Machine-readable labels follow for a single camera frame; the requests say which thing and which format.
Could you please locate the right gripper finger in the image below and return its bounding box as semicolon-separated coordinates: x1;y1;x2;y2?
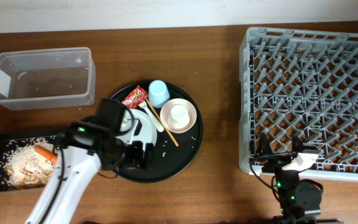
291;136;313;152
256;132;274;156

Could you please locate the grey plate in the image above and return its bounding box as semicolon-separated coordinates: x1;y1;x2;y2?
117;109;157;151

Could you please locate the orange carrot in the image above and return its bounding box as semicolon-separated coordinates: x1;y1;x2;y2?
34;146;57;165

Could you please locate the rice and nuts pile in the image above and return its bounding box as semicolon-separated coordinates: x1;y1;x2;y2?
2;137;55;189

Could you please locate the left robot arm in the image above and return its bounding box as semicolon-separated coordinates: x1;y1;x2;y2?
26;98;157;223

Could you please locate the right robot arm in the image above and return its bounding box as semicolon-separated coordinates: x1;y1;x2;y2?
249;133;324;224

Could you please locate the grey dishwasher rack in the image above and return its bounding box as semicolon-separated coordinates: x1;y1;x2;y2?
239;27;358;182

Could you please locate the white plastic fork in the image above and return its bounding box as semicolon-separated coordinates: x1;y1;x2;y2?
139;101;164;132

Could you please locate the wooden chopstick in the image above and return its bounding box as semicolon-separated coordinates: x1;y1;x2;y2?
145;98;179;147

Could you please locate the white cup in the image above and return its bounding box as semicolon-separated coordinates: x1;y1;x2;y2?
168;104;190;129

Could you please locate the round black tray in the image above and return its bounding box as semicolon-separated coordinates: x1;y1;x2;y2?
107;80;204;184

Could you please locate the pink bowl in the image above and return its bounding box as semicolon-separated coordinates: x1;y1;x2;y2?
160;98;197;134

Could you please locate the red snack wrapper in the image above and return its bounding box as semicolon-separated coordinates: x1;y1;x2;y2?
122;85;148;109

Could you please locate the light blue cup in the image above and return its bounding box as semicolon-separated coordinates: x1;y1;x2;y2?
149;80;170;108

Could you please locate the clear plastic bin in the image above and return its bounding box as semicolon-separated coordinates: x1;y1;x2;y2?
0;47;96;110

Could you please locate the black rectangular tray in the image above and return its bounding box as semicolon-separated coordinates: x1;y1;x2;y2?
0;129;63;192

